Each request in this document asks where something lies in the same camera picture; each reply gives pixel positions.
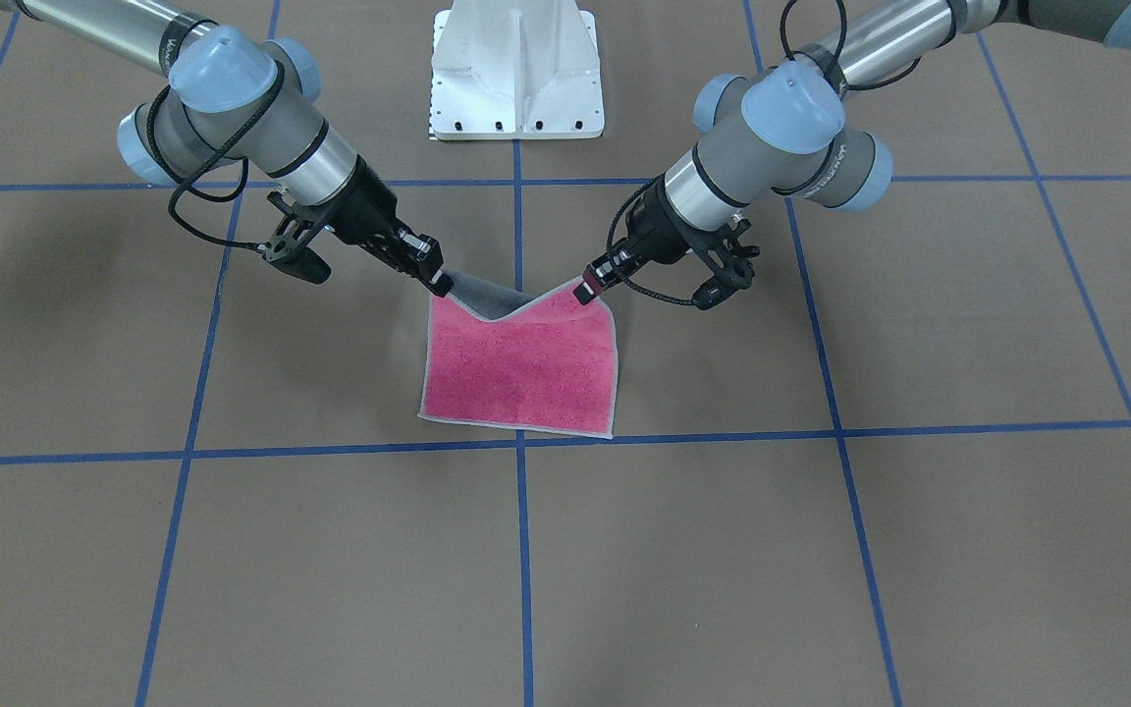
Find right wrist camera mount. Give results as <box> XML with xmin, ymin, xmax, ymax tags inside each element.
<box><xmin>256</xmin><ymin>190</ymin><xmax>333</xmax><ymax>285</ymax></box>

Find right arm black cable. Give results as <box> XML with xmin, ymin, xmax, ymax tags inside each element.
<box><xmin>146</xmin><ymin>59</ymin><xmax>287</xmax><ymax>253</ymax></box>

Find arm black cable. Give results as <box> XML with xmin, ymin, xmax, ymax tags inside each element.
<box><xmin>605</xmin><ymin>0</ymin><xmax>920</xmax><ymax>305</ymax></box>
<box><xmin>146</xmin><ymin>59</ymin><xmax>287</xmax><ymax>253</ymax></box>

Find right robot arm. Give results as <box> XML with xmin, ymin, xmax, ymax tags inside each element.
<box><xmin>0</xmin><ymin>1</ymin><xmax>454</xmax><ymax>298</ymax></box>

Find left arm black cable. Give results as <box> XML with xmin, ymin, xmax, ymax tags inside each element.
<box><xmin>605</xmin><ymin>0</ymin><xmax>920</xmax><ymax>305</ymax></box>

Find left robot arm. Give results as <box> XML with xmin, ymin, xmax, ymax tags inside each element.
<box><xmin>573</xmin><ymin>1</ymin><xmax>1131</xmax><ymax>310</ymax></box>

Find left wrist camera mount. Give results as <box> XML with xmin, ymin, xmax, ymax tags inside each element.
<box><xmin>687</xmin><ymin>214</ymin><xmax>760</xmax><ymax>310</ymax></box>

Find white central pedestal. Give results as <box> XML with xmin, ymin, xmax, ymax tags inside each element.
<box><xmin>428</xmin><ymin>1</ymin><xmax>606</xmax><ymax>140</ymax></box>

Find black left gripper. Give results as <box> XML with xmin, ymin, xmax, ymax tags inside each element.
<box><xmin>571</xmin><ymin>175</ymin><xmax>723</xmax><ymax>305</ymax></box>

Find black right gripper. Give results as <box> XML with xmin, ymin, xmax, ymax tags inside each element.
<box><xmin>318</xmin><ymin>157</ymin><xmax>454</xmax><ymax>299</ymax></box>

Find pink and grey towel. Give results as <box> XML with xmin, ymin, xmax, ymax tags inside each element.
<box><xmin>418</xmin><ymin>271</ymin><xmax>619</xmax><ymax>439</ymax></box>

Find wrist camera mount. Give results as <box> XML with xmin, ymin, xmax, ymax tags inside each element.
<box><xmin>687</xmin><ymin>214</ymin><xmax>760</xmax><ymax>310</ymax></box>
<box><xmin>256</xmin><ymin>190</ymin><xmax>333</xmax><ymax>285</ymax></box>

